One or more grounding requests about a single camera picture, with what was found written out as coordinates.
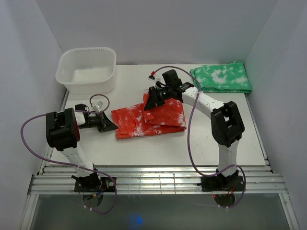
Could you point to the red tie-dye trousers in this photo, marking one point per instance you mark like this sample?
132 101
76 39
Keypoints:
134 121

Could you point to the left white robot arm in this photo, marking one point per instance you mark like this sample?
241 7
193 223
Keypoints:
63 134

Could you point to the aluminium rail frame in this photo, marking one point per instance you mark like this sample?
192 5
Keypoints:
157 184

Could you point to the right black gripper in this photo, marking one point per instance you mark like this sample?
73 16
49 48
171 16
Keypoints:
153 101

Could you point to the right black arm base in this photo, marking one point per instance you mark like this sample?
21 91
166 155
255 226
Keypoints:
231 183

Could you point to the green folded tie-dye trousers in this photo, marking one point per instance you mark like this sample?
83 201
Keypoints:
222 78

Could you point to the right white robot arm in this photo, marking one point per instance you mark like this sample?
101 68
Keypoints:
226 124

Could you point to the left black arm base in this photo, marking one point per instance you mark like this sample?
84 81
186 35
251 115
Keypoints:
87 186

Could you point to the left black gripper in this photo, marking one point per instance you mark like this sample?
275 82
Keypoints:
106 124

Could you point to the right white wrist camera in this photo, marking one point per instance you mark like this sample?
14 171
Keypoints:
153 77

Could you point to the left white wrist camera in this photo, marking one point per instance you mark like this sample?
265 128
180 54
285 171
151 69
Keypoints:
98 106

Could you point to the white plastic basin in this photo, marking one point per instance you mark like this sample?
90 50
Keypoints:
88 70

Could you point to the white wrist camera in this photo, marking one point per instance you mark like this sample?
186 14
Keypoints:
153 77
98 106

